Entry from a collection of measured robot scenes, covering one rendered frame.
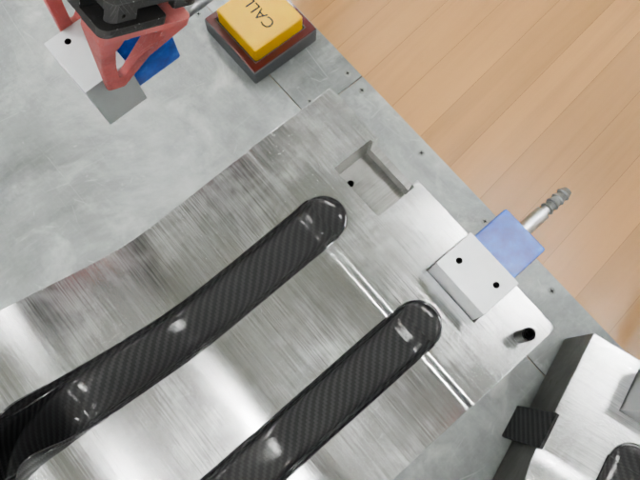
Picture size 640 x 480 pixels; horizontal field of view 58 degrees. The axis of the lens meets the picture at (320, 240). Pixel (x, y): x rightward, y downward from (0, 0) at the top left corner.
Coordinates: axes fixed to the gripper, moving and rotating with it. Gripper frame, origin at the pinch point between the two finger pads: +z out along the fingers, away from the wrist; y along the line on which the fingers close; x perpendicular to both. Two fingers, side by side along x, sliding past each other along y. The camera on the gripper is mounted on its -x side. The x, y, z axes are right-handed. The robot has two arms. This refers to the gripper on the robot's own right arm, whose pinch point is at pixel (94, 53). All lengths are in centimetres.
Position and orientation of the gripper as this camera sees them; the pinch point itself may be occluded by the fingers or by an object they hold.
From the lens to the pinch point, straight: 46.4
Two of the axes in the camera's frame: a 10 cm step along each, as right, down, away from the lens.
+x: 6.6, -4.5, 6.1
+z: -3.8, 5.0, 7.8
